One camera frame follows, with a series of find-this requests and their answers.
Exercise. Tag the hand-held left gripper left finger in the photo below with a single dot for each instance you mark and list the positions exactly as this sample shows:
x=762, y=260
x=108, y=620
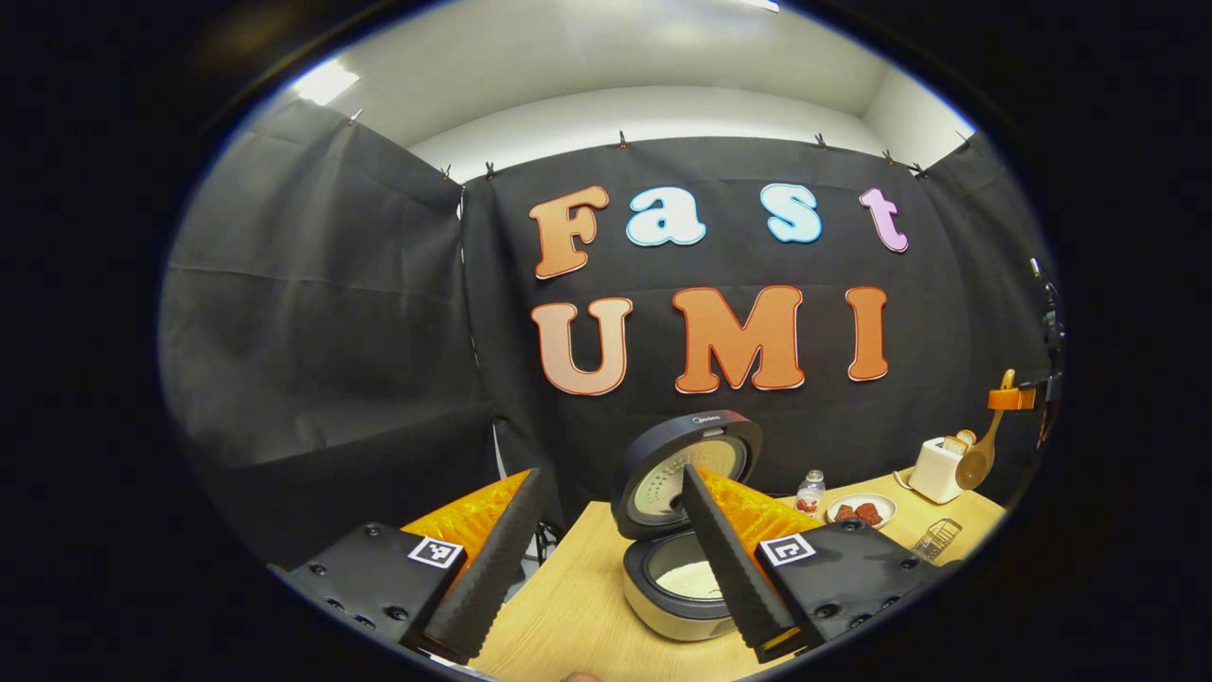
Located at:
x=492, y=578

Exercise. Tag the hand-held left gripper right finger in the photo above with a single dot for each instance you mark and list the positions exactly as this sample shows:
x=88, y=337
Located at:
x=734, y=578

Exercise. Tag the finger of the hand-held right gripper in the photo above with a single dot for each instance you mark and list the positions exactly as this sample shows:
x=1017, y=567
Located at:
x=1011, y=398

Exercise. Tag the wooden spoon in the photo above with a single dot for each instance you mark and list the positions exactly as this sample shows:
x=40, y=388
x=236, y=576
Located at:
x=975, y=464

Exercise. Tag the dark grey rice cooker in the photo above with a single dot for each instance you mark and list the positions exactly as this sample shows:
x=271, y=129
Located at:
x=653, y=493

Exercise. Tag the clear chopstick holder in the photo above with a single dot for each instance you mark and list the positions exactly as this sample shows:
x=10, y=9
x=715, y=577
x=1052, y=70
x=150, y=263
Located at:
x=937, y=540

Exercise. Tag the white toaster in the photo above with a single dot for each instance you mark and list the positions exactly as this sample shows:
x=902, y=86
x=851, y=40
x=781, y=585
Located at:
x=933, y=474

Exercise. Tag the clear drink bottle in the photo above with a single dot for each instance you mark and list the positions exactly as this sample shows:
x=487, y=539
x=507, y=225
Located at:
x=810, y=497

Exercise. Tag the red meat piece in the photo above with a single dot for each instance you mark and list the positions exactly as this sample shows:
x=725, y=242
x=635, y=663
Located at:
x=868, y=513
x=845, y=513

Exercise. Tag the white oval plate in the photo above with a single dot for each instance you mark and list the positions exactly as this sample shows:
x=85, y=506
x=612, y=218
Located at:
x=888, y=511

